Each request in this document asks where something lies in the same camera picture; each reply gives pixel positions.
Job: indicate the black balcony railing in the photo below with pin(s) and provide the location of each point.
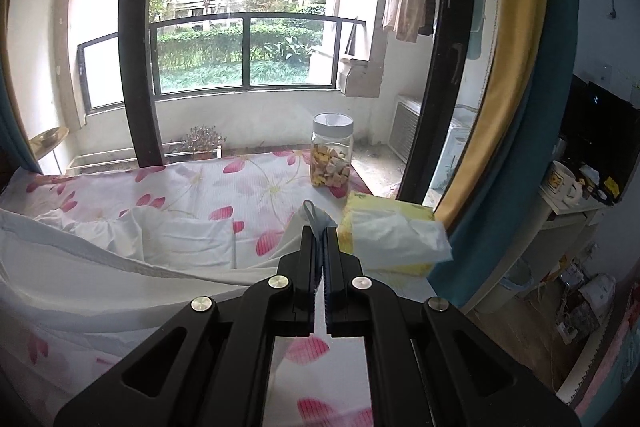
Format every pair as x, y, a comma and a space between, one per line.
245, 22

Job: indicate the clear plastic snack jar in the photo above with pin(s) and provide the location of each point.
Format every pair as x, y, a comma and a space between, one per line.
332, 157

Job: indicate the dried potted plant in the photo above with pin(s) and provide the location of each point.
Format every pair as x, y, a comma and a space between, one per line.
202, 139

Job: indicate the yellow tissue pack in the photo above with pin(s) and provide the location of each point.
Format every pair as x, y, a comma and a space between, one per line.
390, 237

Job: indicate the yellow curtain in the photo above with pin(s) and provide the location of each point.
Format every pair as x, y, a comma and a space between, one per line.
515, 57

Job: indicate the white air conditioner unit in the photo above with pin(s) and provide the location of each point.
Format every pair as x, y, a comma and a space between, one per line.
415, 127

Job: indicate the white desk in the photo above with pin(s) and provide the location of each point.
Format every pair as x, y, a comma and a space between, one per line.
530, 237

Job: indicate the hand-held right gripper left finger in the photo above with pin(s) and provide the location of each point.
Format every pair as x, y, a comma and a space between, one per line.
311, 267

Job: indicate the pink floral bed sheet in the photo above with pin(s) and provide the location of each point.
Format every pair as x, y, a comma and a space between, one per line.
200, 187

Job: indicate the hanging light teal towel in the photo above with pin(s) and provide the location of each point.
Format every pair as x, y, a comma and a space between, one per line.
479, 2

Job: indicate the teal curtain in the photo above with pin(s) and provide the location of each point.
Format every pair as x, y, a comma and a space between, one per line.
545, 157
15, 142

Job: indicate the brass dish on stand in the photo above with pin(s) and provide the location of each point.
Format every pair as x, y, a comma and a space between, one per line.
47, 139

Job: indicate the white hooded jacket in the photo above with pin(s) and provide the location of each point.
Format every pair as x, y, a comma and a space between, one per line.
100, 287

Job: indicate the cardboard box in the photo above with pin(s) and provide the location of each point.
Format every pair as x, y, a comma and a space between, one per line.
357, 77

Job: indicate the black appliance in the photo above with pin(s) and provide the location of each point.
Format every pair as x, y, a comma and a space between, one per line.
605, 137

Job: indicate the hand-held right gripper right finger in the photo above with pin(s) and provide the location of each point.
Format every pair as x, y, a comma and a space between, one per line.
332, 267

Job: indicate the black sliding door frame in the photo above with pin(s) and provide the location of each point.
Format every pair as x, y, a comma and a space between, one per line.
447, 57
137, 57

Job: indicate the white printed mug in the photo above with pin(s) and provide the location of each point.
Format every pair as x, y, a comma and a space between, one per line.
565, 184

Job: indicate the white plastic bag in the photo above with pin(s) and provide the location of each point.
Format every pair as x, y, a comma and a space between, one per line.
595, 302

